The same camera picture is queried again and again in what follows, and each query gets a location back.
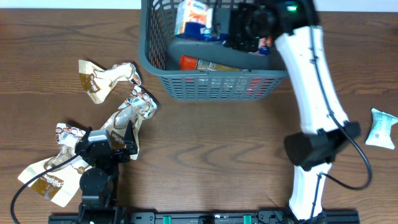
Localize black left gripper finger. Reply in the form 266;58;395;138
124;121;137;151
80;126;93;142

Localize colourful tissue pack box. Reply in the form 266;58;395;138
174;0;274;56

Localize orange cracker sleeve package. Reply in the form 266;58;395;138
178;55;265;97

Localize light teal tissue packet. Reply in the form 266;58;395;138
365;108;397;150

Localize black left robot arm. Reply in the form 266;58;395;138
75;121;137;224

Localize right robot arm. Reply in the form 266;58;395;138
206;1;361;223

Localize tan snack pouch middle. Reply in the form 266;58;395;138
101;86;157;152

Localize tan snack pouch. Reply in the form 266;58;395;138
78;60;142;104
18;123;91;207
101;86;157;152

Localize tan snack pouch lower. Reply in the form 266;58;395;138
18;123;91;207

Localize tan snack pouch upper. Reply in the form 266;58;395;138
78;60;142;104

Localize grey plastic basket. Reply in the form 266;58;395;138
137;0;312;101

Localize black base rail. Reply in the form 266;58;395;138
48;210;361;224

